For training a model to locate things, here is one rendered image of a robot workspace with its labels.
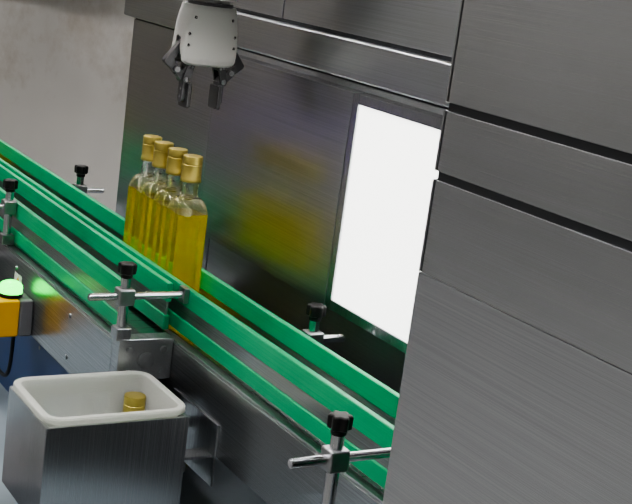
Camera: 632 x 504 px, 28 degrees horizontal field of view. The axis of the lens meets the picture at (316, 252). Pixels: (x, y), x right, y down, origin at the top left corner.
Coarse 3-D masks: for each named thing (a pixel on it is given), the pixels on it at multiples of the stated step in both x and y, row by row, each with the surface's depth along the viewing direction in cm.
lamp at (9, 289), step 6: (6, 282) 232; (12, 282) 232; (18, 282) 233; (0, 288) 232; (6, 288) 231; (12, 288) 232; (18, 288) 232; (0, 294) 232; (6, 294) 232; (12, 294) 232; (18, 294) 233
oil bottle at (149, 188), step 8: (144, 184) 221; (152, 184) 219; (160, 184) 219; (144, 192) 220; (152, 192) 218; (144, 200) 220; (152, 200) 218; (144, 208) 220; (144, 216) 220; (136, 224) 223; (144, 224) 220; (136, 232) 223; (144, 232) 220; (136, 240) 223; (144, 240) 220; (136, 248) 223; (144, 248) 221
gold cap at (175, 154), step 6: (168, 150) 214; (174, 150) 213; (180, 150) 213; (186, 150) 214; (168, 156) 214; (174, 156) 214; (180, 156) 214; (168, 162) 214; (174, 162) 214; (180, 162) 214; (168, 168) 214; (174, 168) 214; (180, 168) 214; (174, 174) 214; (180, 174) 214
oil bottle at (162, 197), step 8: (160, 192) 216; (168, 192) 214; (176, 192) 215; (160, 200) 215; (168, 200) 214; (152, 208) 217; (160, 208) 215; (152, 216) 218; (160, 216) 215; (152, 224) 218; (160, 224) 215; (152, 232) 218; (160, 232) 215; (152, 240) 218; (160, 240) 215; (152, 248) 218; (160, 248) 215; (152, 256) 218; (160, 256) 216
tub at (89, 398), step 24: (24, 384) 188; (48, 384) 190; (72, 384) 193; (96, 384) 195; (120, 384) 197; (144, 384) 197; (48, 408) 191; (72, 408) 193; (96, 408) 195; (120, 408) 198; (168, 408) 190
